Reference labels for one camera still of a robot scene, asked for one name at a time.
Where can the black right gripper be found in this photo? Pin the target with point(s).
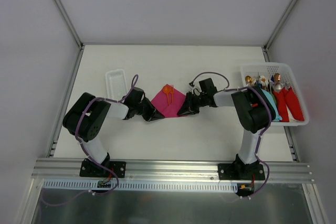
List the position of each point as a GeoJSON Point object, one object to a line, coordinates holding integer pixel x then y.
{"type": "Point", "coordinates": [192, 102]}

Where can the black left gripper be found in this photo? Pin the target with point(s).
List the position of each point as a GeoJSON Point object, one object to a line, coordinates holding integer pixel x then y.
{"type": "Point", "coordinates": [146, 107]}

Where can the pink paper napkin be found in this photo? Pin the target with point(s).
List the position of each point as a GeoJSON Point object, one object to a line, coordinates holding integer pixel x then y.
{"type": "Point", "coordinates": [169, 111]}

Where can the orange plastic spoon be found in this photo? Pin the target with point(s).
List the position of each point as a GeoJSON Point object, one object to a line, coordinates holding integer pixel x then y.
{"type": "Point", "coordinates": [166, 91]}

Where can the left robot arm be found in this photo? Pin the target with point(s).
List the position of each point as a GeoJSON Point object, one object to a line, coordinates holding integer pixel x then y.
{"type": "Point", "coordinates": [85, 119]}

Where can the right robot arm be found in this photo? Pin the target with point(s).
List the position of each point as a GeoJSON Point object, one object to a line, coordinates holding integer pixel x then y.
{"type": "Point", "coordinates": [255, 113]}

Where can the small white plastic basket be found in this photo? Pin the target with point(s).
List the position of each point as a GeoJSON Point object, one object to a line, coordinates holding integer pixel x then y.
{"type": "Point", "coordinates": [116, 84]}

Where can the large white plastic basket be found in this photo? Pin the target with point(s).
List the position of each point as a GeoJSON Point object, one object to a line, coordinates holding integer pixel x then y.
{"type": "Point", "coordinates": [262, 74]}

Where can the silver spoon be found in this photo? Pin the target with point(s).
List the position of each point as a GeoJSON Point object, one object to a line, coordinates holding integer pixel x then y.
{"type": "Point", "coordinates": [278, 87]}

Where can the copper spoon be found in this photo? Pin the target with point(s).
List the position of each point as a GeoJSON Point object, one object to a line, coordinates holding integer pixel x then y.
{"type": "Point", "coordinates": [277, 78]}

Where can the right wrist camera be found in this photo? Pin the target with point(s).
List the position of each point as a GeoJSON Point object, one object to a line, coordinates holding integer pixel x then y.
{"type": "Point", "coordinates": [207, 86]}

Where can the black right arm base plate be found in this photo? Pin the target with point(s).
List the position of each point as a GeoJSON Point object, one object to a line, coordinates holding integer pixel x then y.
{"type": "Point", "coordinates": [238, 171]}

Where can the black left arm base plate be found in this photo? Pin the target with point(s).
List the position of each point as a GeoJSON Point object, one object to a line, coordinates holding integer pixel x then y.
{"type": "Point", "coordinates": [90, 169]}

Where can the white slotted cable duct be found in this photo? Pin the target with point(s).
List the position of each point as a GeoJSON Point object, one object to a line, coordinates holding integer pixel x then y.
{"type": "Point", "coordinates": [98, 185]}

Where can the aluminium frame rail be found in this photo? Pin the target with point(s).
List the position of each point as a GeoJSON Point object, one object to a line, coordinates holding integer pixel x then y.
{"type": "Point", "coordinates": [173, 171]}

